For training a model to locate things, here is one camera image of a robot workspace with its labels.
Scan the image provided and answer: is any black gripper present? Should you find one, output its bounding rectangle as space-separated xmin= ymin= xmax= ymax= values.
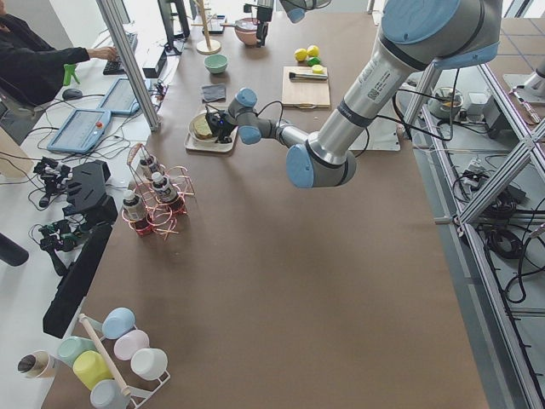
xmin=215 ymin=112 xmax=236 ymax=143
xmin=255 ymin=19 xmax=269 ymax=46

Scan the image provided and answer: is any white round plate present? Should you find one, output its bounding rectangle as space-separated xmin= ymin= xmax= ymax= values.
xmin=189 ymin=112 xmax=216 ymax=142

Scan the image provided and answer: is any plain bread slice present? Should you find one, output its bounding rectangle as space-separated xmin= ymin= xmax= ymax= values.
xmin=193 ymin=116 xmax=212 ymax=140

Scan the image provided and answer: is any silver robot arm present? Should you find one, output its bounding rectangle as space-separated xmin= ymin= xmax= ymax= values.
xmin=255 ymin=0 xmax=330 ymax=47
xmin=221 ymin=1 xmax=502 ymax=188

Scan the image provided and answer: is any cream rabbit tray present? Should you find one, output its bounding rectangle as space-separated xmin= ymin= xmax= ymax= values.
xmin=185 ymin=104 xmax=237 ymax=153

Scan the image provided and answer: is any pink bowl of ice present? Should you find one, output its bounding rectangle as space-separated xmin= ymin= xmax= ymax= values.
xmin=234 ymin=17 xmax=262 ymax=47

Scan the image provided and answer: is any metal ice scoop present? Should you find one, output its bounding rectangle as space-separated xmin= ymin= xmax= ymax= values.
xmin=220 ymin=18 xmax=257 ymax=32

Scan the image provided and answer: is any folded grey cloth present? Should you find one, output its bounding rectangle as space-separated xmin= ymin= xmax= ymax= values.
xmin=201 ymin=84 xmax=227 ymax=102

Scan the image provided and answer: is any whole yellow lemon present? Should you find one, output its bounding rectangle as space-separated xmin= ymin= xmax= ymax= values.
xmin=307 ymin=44 xmax=320 ymax=58
xmin=294 ymin=48 xmax=307 ymax=62

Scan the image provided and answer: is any wooden mug tree stand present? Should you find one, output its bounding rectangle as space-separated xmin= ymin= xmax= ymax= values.
xmin=192 ymin=0 xmax=221 ymax=55

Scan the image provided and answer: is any steel knife black tip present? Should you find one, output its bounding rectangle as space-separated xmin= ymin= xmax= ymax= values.
xmin=289 ymin=72 xmax=329 ymax=81

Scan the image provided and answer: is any mint green bowl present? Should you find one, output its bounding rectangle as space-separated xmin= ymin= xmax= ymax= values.
xmin=204 ymin=54 xmax=228 ymax=74

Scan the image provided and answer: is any green lime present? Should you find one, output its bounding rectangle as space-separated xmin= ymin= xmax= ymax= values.
xmin=307 ymin=56 xmax=321 ymax=66

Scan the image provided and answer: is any half cut lemon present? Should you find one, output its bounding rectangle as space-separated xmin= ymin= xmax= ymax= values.
xmin=312 ymin=64 xmax=324 ymax=74

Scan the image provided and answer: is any wooden cutting board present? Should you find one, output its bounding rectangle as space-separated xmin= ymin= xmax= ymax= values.
xmin=281 ymin=66 xmax=330 ymax=108

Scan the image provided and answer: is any tea bottle white cap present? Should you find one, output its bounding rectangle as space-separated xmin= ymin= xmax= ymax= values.
xmin=152 ymin=171 xmax=177 ymax=204

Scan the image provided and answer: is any blue teach pendant far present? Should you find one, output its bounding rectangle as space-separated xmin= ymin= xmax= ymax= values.
xmin=97 ymin=78 xmax=140 ymax=116

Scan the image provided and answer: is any blue teach pendant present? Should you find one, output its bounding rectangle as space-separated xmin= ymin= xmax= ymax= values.
xmin=46 ymin=109 xmax=112 ymax=153
xmin=97 ymin=78 xmax=140 ymax=116

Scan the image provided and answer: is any black keyboard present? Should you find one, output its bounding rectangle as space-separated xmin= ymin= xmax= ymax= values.
xmin=102 ymin=32 xmax=140 ymax=77

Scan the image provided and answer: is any blue teach pendant near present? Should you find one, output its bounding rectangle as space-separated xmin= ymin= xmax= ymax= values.
xmin=46 ymin=109 xmax=112 ymax=153

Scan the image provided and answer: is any black computer mouse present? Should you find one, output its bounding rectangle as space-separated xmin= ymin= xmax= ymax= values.
xmin=62 ymin=88 xmax=83 ymax=101

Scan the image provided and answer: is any seated person in black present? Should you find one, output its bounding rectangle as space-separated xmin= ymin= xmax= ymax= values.
xmin=1 ymin=3 xmax=118 ymax=107

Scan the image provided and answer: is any light blue cup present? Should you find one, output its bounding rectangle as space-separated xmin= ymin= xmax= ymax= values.
xmin=102 ymin=307 xmax=135 ymax=340

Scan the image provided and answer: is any pink cup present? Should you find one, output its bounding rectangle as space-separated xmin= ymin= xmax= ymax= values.
xmin=113 ymin=329 xmax=150 ymax=360

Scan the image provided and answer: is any white cup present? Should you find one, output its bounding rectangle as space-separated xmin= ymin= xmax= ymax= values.
xmin=130 ymin=348 xmax=168 ymax=381

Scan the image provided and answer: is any mint green cup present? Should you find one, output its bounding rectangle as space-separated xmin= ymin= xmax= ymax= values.
xmin=57 ymin=336 xmax=96 ymax=367

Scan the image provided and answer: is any yellow cup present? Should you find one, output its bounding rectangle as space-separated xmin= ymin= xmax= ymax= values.
xmin=72 ymin=350 xmax=113 ymax=390

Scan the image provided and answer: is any grey blue cup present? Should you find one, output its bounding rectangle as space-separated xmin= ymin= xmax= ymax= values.
xmin=90 ymin=379 xmax=129 ymax=409

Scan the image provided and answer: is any brown paper cup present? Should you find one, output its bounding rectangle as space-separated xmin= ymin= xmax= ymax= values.
xmin=17 ymin=350 xmax=59 ymax=378

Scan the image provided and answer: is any copper wire bottle rack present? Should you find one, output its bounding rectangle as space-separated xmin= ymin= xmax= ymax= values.
xmin=121 ymin=142 xmax=195 ymax=239

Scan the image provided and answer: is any aluminium frame post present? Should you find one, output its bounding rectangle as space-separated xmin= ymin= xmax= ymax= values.
xmin=96 ymin=0 xmax=160 ymax=132

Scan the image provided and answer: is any wooden rack handle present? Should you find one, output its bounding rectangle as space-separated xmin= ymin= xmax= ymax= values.
xmin=78 ymin=314 xmax=131 ymax=396

